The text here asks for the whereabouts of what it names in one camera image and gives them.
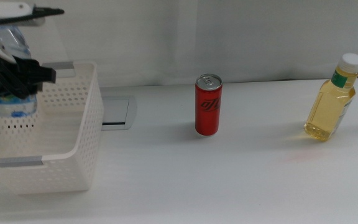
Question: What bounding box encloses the small water bottle blue cap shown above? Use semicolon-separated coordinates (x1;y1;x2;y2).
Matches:
0;24;39;119

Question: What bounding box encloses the red cola can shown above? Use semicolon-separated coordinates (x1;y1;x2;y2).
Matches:
195;73;223;137

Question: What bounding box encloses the yellow tea bottle white cap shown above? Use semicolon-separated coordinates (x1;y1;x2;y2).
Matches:
303;52;358;142

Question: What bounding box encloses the white perforated plastic basket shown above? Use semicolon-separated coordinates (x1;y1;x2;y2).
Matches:
0;60;105;195

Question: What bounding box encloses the white backdrop sheet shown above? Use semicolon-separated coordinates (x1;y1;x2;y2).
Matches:
0;0;358;91

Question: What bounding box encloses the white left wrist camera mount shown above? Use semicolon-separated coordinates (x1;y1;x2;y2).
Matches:
0;1;47;60

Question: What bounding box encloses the silver rectangular table cable hatch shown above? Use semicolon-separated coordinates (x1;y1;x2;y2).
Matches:
100;95;138;131

